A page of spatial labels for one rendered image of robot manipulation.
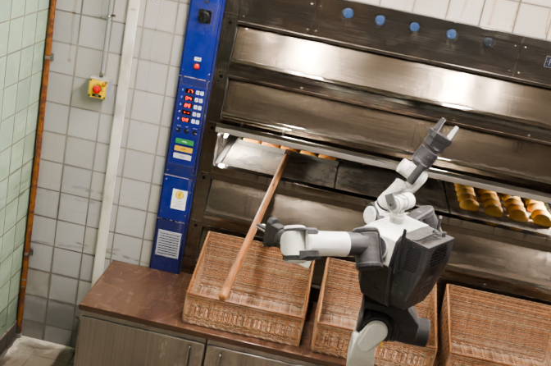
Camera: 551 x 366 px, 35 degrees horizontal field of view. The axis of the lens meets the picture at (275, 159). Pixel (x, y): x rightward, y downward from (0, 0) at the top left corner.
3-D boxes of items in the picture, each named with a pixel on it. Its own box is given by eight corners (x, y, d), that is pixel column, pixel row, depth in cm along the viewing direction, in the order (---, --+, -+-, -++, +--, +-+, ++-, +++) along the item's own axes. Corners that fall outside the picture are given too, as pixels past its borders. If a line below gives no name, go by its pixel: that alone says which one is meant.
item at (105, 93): (91, 93, 423) (93, 74, 420) (111, 98, 422) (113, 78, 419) (85, 97, 416) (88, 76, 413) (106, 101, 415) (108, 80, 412)
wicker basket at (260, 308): (198, 278, 441) (207, 229, 433) (307, 301, 438) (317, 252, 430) (179, 322, 395) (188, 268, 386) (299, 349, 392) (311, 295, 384)
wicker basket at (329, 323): (315, 304, 437) (325, 254, 429) (425, 328, 435) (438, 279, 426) (308, 352, 391) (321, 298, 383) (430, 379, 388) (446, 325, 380)
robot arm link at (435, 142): (457, 146, 353) (439, 169, 356) (446, 135, 361) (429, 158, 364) (436, 133, 347) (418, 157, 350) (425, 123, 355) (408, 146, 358)
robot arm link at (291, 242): (290, 263, 323) (274, 259, 305) (289, 235, 325) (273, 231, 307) (317, 262, 319) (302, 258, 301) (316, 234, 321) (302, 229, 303)
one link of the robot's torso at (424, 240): (444, 305, 343) (466, 223, 332) (399, 328, 317) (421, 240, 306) (383, 275, 360) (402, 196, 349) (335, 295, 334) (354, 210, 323)
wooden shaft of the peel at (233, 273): (225, 303, 294) (226, 295, 293) (216, 301, 294) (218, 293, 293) (288, 160, 456) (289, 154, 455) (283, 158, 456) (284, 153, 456)
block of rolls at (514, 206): (450, 173, 489) (453, 164, 488) (534, 191, 486) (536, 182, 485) (458, 209, 431) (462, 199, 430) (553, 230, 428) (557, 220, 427)
